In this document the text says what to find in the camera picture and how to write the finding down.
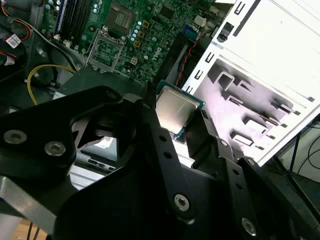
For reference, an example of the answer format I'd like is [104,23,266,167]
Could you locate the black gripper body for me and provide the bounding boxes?
[53,161,259,240]

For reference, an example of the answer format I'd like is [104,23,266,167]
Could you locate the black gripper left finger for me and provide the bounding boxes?
[0,80,198,234]

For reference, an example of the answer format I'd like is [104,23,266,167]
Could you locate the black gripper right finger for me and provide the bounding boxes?
[185,109,320,240]

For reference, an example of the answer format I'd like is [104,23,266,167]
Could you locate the silver square CPU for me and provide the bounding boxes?
[155,79,206,139]

